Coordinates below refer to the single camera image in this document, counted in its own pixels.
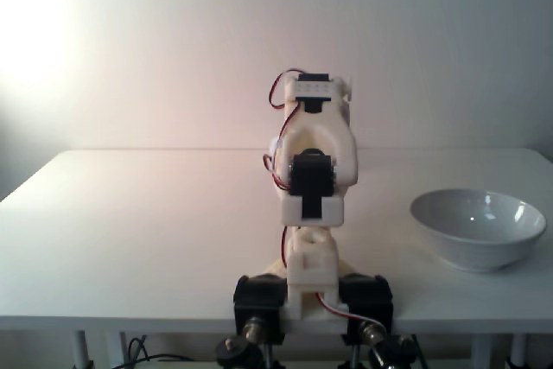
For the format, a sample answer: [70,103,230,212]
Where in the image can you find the white ceramic bowl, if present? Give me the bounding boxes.
[409,188,548,274]

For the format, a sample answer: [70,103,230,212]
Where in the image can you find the black table clamp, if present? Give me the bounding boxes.
[339,273,395,369]
[232,273,289,369]

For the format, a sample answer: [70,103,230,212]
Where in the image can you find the white table leg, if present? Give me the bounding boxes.
[105,332,124,369]
[470,334,493,369]
[73,330,94,369]
[509,334,529,369]

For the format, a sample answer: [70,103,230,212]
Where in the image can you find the black cable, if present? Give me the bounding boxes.
[123,336,195,365]

